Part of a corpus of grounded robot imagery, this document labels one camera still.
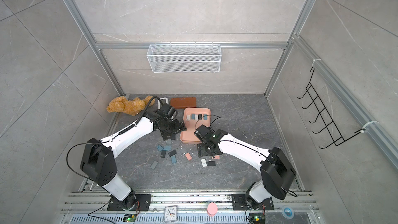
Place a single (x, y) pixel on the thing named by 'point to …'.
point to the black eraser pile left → (163, 153)
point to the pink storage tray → (188, 136)
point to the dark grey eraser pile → (173, 137)
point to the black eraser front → (211, 163)
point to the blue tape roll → (287, 212)
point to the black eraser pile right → (172, 153)
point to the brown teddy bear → (135, 107)
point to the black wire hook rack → (330, 129)
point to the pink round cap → (212, 209)
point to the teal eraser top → (193, 116)
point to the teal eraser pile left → (159, 148)
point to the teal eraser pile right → (168, 148)
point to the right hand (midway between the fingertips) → (208, 151)
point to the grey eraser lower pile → (169, 141)
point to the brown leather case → (183, 102)
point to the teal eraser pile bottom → (173, 159)
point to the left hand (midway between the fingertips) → (184, 129)
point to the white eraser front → (204, 164)
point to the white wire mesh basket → (184, 58)
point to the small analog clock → (170, 213)
